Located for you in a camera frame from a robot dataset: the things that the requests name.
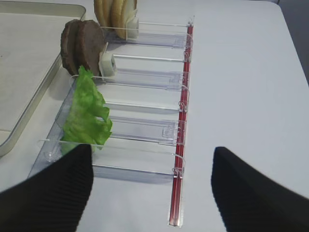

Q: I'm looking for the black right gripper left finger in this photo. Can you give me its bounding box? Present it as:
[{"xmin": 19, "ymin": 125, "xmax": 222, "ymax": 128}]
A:
[{"xmin": 0, "ymin": 144, "xmax": 94, "ymax": 232}]

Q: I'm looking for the brown meat patty left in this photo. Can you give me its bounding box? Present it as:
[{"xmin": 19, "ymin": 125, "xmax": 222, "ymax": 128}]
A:
[{"xmin": 60, "ymin": 19, "xmax": 82, "ymax": 75}]

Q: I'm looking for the green lettuce leaf in rack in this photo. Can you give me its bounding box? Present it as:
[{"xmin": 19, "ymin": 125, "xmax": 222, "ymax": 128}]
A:
[{"xmin": 61, "ymin": 66, "xmax": 112, "ymax": 155}]

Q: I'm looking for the clear acrylic rack right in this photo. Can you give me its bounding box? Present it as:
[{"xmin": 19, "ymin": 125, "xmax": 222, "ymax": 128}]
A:
[{"xmin": 27, "ymin": 15, "xmax": 196, "ymax": 228}]

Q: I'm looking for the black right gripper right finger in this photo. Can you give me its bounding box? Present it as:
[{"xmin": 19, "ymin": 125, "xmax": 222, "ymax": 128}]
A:
[{"xmin": 211, "ymin": 146, "xmax": 309, "ymax": 232}]

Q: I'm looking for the red rod on rack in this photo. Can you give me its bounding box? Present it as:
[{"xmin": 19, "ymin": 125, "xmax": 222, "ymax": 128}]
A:
[{"xmin": 169, "ymin": 23, "xmax": 194, "ymax": 227}]

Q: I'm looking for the brown meat patty right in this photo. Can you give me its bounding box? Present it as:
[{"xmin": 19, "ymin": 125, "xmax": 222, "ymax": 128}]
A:
[{"xmin": 75, "ymin": 20, "xmax": 105, "ymax": 76}]

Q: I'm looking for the bun half left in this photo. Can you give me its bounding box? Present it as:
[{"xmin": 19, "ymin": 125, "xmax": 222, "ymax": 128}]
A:
[{"xmin": 94, "ymin": 0, "xmax": 113, "ymax": 28}]

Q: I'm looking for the bun half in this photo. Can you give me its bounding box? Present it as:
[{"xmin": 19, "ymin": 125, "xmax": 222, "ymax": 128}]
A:
[
  {"xmin": 111, "ymin": 0, "xmax": 138, "ymax": 40},
  {"xmin": 94, "ymin": 0, "xmax": 113, "ymax": 28}
]

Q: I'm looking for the brown meat patty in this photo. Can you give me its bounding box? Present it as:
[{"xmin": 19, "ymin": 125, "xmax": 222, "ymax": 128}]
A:
[
  {"xmin": 75, "ymin": 20, "xmax": 105, "ymax": 76},
  {"xmin": 60, "ymin": 19, "xmax": 82, "ymax": 75}
]

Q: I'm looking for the cream metal tray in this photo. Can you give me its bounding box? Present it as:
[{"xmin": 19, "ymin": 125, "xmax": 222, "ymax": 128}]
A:
[{"xmin": 0, "ymin": 0, "xmax": 86, "ymax": 155}]

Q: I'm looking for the bun half right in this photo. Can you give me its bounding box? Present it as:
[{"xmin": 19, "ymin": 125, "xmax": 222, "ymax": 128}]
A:
[{"xmin": 111, "ymin": 0, "xmax": 138, "ymax": 40}]

